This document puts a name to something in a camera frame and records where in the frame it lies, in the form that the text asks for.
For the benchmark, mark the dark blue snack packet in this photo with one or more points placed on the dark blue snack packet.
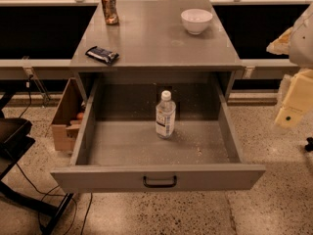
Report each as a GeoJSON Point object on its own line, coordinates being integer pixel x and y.
{"type": "Point", "coordinates": [102, 55]}

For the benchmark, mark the white ceramic bowl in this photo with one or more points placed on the white ceramic bowl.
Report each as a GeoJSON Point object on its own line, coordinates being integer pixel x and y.
{"type": "Point", "coordinates": [196, 21]}

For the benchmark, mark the black chair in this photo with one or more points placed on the black chair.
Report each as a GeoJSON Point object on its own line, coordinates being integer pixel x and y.
{"type": "Point", "coordinates": [14, 143]}

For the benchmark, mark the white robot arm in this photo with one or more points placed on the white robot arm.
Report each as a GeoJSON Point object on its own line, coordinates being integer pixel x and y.
{"type": "Point", "coordinates": [301, 48]}

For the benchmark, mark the grey cabinet counter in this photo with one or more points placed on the grey cabinet counter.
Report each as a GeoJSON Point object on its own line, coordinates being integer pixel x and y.
{"type": "Point", "coordinates": [150, 37]}

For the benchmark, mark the grey wall rail shelf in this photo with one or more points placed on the grey wall rail shelf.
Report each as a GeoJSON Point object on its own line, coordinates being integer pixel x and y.
{"type": "Point", "coordinates": [44, 69]}

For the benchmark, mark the orange fruit in box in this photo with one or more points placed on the orange fruit in box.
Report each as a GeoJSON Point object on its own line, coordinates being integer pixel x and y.
{"type": "Point", "coordinates": [80, 116]}

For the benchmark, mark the brown drink can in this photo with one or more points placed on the brown drink can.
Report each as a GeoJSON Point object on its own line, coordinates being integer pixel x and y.
{"type": "Point", "coordinates": [110, 12]}

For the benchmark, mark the clear plastic water bottle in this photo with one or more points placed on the clear plastic water bottle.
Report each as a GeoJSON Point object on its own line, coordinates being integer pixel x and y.
{"type": "Point", "coordinates": [165, 115]}

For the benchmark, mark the brown cardboard box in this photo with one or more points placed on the brown cardboard box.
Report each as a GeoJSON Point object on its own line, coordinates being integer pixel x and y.
{"type": "Point", "coordinates": [63, 130]}

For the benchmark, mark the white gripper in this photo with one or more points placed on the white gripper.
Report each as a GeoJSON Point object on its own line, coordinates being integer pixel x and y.
{"type": "Point", "coordinates": [303, 43]}

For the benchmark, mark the grey open top drawer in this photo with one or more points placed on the grey open top drawer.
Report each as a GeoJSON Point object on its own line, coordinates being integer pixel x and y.
{"type": "Point", "coordinates": [117, 143]}

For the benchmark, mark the black drawer handle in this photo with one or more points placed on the black drawer handle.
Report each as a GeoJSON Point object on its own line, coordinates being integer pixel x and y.
{"type": "Point", "coordinates": [159, 183]}

